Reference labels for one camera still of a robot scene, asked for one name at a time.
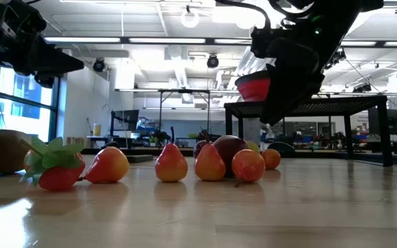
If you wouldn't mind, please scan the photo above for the dark red toy plum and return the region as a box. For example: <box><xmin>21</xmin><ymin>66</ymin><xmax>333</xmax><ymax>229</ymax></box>
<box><xmin>193</xmin><ymin>139</ymin><xmax>207</xmax><ymax>159</ymax></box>

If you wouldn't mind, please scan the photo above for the small red-yellow toy pear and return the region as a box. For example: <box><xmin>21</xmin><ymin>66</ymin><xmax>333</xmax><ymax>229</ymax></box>
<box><xmin>154</xmin><ymin>126</ymin><xmax>189</xmax><ymax>183</ymax></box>
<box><xmin>83</xmin><ymin>146</ymin><xmax>131</xmax><ymax>185</ymax></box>
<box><xmin>22</xmin><ymin>149</ymin><xmax>36</xmax><ymax>172</ymax></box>
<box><xmin>194</xmin><ymin>130</ymin><xmax>227</xmax><ymax>183</ymax></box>

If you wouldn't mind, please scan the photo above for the small toy orange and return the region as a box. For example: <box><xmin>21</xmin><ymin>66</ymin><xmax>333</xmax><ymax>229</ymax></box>
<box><xmin>261</xmin><ymin>148</ymin><xmax>282</xmax><ymax>171</ymax></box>

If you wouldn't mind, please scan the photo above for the yellow toy lemon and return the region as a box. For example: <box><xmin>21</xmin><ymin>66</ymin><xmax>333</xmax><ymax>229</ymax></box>
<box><xmin>245</xmin><ymin>140</ymin><xmax>261</xmax><ymax>155</ymax></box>

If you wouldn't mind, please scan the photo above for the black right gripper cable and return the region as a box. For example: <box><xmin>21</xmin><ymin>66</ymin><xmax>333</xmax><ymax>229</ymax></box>
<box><xmin>214</xmin><ymin>0</ymin><xmax>272</xmax><ymax>30</ymax></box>

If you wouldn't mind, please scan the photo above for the large window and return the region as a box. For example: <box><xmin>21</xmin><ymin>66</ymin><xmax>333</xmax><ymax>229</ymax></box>
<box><xmin>0</xmin><ymin>61</ymin><xmax>61</xmax><ymax>143</ymax></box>

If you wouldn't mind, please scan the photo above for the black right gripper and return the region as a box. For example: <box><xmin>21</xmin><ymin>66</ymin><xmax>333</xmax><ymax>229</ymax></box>
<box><xmin>251</xmin><ymin>25</ymin><xmax>327</xmax><ymax>127</ymax></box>

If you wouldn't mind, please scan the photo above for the dark red toy apple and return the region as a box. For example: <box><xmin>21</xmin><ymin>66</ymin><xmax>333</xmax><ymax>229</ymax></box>
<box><xmin>213</xmin><ymin>134</ymin><xmax>250</xmax><ymax>179</ymax></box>

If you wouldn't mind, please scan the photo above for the red collapsible colander grey rim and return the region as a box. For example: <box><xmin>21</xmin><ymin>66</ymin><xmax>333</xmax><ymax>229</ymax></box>
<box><xmin>234</xmin><ymin>70</ymin><xmax>272</xmax><ymax>103</ymax></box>

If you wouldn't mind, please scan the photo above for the black aluminium table frame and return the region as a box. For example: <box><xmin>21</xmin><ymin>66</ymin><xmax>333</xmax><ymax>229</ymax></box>
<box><xmin>81</xmin><ymin>147</ymin><xmax>397</xmax><ymax>167</ymax></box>

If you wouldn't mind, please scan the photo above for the black ceiling spotlight cluster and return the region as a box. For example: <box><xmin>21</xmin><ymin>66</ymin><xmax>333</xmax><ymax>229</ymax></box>
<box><xmin>352</xmin><ymin>83</ymin><xmax>373</xmax><ymax>94</ymax></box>
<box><xmin>323</xmin><ymin>48</ymin><xmax>347</xmax><ymax>71</ymax></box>

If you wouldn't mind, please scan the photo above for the red toy strawberry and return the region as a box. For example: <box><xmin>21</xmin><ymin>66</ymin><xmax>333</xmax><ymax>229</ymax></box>
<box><xmin>18</xmin><ymin>136</ymin><xmax>87</xmax><ymax>192</ymax></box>

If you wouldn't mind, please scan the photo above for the black background rig frame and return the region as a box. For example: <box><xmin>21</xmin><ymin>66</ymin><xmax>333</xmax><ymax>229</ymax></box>
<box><xmin>158</xmin><ymin>88</ymin><xmax>211</xmax><ymax>135</ymax></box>

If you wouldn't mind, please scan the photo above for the black perforated metal shelf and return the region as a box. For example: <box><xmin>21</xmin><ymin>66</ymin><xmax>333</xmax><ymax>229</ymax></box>
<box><xmin>223</xmin><ymin>95</ymin><xmax>395</xmax><ymax>168</ymax></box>

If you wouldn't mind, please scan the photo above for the black computer monitor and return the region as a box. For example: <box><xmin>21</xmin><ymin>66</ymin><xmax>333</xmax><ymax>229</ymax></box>
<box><xmin>367</xmin><ymin>108</ymin><xmax>397</xmax><ymax>136</ymax></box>
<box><xmin>110</xmin><ymin>109</ymin><xmax>141</xmax><ymax>132</ymax></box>

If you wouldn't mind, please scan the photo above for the black kitchen knife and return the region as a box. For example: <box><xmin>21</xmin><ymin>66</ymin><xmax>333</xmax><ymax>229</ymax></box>
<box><xmin>125</xmin><ymin>154</ymin><xmax>155</xmax><ymax>164</ymax></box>

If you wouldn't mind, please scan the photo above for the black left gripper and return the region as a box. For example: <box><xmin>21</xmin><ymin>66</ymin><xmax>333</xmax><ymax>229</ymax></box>
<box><xmin>0</xmin><ymin>0</ymin><xmax>85</xmax><ymax>89</ymax></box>

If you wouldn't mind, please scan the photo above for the round ring ceiling lamp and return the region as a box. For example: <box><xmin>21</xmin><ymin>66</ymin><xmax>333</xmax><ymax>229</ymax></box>
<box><xmin>180</xmin><ymin>4</ymin><xmax>201</xmax><ymax>29</ymax></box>

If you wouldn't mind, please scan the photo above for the round orange-red toy fruit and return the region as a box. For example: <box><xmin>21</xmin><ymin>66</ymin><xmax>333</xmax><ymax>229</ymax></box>
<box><xmin>231</xmin><ymin>148</ymin><xmax>266</xmax><ymax>189</ymax></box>

